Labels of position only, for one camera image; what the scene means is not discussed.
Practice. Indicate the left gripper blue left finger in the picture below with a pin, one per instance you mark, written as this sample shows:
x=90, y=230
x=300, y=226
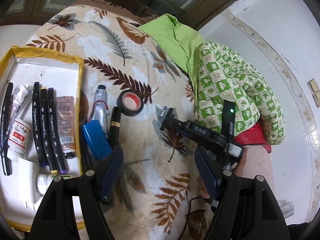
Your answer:
x=110, y=173

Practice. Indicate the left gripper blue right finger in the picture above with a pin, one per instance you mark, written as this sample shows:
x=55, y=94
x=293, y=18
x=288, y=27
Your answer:
x=209, y=173

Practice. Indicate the black marker purple cap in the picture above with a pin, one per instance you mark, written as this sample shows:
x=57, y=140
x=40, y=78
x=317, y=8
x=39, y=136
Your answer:
x=51, y=108

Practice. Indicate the black marker yellow cap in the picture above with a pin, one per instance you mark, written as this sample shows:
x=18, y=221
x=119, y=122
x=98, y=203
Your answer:
x=45, y=132

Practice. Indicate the white medicine bottle green label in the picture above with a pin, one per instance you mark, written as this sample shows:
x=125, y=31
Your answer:
x=44, y=180

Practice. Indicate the beige pink cosmetic tube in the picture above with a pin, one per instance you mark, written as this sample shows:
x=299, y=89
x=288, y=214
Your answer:
x=65, y=125

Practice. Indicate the white power adapter plug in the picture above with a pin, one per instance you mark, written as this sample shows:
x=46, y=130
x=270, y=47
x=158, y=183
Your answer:
x=21, y=186

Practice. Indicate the white bottle red label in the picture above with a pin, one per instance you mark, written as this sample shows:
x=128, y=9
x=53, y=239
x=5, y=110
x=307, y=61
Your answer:
x=18, y=140

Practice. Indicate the black marker blue cap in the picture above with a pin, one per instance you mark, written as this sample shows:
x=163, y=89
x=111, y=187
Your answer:
x=37, y=126

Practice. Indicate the pink floral cream tube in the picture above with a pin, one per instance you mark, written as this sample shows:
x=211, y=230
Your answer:
x=19, y=97

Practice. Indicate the person right hand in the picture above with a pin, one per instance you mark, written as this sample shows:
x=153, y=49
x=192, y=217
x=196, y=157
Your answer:
x=202, y=190

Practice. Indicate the red cloth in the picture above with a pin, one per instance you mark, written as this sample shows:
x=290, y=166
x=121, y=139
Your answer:
x=254, y=136

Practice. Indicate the blue battery pack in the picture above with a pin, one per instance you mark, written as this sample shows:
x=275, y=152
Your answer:
x=96, y=140

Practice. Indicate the black gold lipstick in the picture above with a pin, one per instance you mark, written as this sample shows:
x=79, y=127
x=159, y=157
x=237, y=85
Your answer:
x=113, y=135

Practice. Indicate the silver cream tube black cap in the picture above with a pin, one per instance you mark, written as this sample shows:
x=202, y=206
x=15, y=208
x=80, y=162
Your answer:
x=100, y=108

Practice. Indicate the black electrical tape roll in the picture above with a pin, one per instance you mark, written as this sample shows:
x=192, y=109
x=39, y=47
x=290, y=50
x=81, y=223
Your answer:
x=130, y=103

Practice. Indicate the green patterned quilt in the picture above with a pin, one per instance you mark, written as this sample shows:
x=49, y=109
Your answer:
x=218, y=73

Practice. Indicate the leaf pattern beige blanket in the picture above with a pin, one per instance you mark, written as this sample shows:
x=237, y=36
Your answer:
x=155, y=195

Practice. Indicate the white tray yellow tape rim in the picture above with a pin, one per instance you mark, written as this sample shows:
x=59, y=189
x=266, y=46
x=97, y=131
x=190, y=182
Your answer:
x=52, y=69

